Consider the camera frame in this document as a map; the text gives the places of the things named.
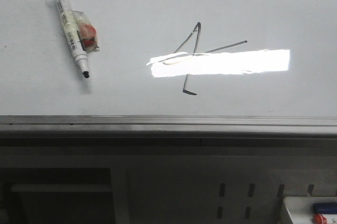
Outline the red magnet taped to marker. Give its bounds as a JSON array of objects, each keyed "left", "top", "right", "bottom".
[{"left": 73, "top": 11, "right": 100, "bottom": 53}]

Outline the white black whiteboard marker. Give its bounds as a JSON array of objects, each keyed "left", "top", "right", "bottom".
[{"left": 55, "top": 0, "right": 90, "bottom": 79}]

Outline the white whiteboard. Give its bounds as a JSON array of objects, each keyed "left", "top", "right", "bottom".
[{"left": 1, "top": 0, "right": 336, "bottom": 117}]

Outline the white slotted shelf panel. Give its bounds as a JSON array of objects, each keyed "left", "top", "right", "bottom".
[{"left": 111, "top": 156, "right": 336, "bottom": 223}]

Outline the white storage tray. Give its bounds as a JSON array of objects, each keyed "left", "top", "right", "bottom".
[{"left": 278, "top": 197, "right": 336, "bottom": 223}]

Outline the blue marker cap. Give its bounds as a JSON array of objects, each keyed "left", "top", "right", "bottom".
[{"left": 313, "top": 202, "right": 337, "bottom": 215}]

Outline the red marker cap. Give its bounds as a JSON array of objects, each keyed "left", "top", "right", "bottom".
[{"left": 312, "top": 214, "right": 328, "bottom": 224}]

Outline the aluminium whiteboard frame rail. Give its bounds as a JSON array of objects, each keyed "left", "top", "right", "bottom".
[{"left": 1, "top": 115, "right": 336, "bottom": 148}]

